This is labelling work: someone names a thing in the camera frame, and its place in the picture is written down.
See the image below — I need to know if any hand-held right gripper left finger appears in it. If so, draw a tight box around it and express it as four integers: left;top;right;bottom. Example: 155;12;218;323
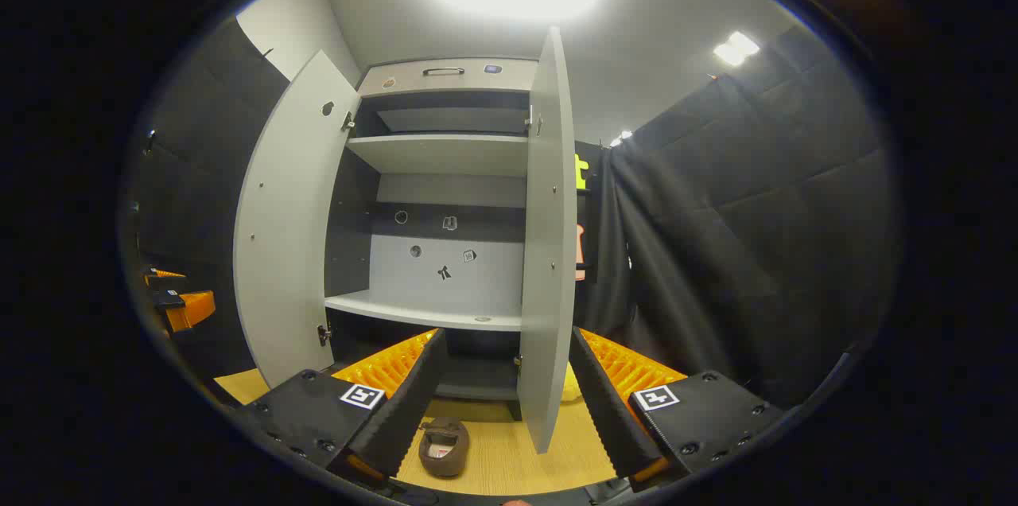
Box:
239;328;449;488

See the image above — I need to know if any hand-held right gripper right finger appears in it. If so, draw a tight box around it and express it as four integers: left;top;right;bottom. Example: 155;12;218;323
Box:
569;326;788;491

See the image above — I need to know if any brown fuzzy shoe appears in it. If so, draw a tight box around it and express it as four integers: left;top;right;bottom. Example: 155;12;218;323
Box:
418;416;471;479

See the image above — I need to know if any grey shoe cabinet door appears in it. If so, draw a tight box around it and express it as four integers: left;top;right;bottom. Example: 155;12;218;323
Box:
233;50;363;389
517;26;578;455

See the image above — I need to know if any grey shoe cabinet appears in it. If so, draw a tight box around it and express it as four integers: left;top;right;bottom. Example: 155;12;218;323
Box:
324;56;543;403

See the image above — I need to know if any grey cabinet drawer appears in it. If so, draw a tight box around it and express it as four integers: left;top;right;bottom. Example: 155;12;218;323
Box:
358;58;542;97

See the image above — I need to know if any black backdrop cloth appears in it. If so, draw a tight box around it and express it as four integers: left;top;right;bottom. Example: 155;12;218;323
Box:
573;21;901;411
127;17;291;380

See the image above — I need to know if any twin ceiling light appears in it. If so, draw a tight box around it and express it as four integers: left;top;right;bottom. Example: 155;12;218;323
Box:
713;30;761;68

